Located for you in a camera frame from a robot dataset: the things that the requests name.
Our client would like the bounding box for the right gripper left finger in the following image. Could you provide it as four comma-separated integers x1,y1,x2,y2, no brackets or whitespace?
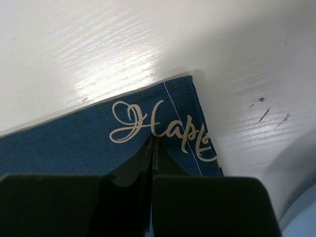
0,138,155,237

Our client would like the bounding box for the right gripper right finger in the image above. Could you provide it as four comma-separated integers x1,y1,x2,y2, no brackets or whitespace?
152,139,281,237

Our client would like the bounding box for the dark blue cloth placemat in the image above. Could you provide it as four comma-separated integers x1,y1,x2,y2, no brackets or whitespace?
0,76,223,176

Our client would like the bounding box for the light blue plastic plate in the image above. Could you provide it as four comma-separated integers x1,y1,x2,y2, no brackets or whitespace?
279,185,316,237

